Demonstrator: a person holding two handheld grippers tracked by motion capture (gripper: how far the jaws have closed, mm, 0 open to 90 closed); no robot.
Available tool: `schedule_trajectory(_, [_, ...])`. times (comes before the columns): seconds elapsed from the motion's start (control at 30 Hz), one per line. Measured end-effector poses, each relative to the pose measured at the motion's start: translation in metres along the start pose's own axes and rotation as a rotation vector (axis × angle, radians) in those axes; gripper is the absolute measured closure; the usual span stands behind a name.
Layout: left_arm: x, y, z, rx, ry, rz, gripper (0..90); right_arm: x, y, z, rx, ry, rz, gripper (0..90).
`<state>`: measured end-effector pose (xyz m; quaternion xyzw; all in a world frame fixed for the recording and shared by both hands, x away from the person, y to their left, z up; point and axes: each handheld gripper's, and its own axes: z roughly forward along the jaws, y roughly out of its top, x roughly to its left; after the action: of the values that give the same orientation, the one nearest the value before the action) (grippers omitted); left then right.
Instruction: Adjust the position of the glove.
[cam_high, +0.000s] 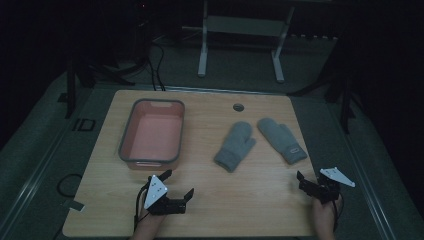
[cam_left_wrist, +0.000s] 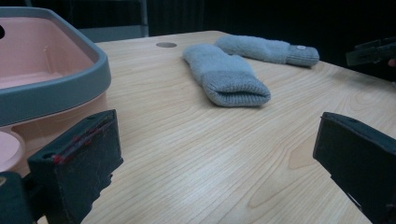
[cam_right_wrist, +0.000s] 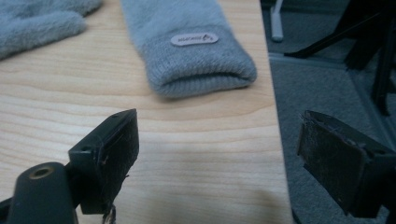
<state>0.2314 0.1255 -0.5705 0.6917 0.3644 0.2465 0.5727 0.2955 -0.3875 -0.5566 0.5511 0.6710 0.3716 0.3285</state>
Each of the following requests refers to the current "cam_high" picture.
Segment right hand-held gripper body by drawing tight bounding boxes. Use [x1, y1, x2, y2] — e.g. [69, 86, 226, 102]
[311, 167, 356, 205]

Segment black tripod stand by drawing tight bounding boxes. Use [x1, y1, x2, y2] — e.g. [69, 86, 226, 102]
[64, 19, 149, 120]
[289, 33, 358, 135]

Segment black floor cables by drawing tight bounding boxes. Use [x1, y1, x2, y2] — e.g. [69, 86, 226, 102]
[146, 39, 167, 92]

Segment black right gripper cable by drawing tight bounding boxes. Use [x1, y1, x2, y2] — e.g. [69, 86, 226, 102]
[331, 196, 344, 233]

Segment black cable loop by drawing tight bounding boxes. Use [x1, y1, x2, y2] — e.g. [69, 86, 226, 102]
[56, 173, 83, 198]

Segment person's right hand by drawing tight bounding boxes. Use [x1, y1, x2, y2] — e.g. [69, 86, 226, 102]
[312, 194, 343, 232]

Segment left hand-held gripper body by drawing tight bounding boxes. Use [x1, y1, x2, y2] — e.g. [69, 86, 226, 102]
[143, 174, 188, 216]

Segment plain grey mitten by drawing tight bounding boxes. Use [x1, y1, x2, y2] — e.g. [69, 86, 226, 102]
[213, 120, 257, 173]

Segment grey tape piece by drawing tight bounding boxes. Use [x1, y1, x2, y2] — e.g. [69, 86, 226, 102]
[63, 199, 86, 212]

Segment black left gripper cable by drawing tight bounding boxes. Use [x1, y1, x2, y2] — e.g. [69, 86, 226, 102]
[133, 184, 152, 233]

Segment person's left hand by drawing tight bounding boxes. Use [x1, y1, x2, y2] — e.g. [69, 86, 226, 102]
[136, 199, 168, 232]

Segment grey mitten with label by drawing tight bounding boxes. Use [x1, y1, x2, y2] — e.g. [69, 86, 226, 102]
[256, 117, 308, 165]

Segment pink basin with grey rim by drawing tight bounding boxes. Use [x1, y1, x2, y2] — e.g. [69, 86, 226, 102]
[118, 98, 186, 171]

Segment white metal stand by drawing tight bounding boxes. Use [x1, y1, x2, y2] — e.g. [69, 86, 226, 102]
[181, 0, 296, 84]

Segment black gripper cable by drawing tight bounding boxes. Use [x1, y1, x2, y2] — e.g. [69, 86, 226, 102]
[133, 184, 152, 233]
[331, 196, 344, 233]

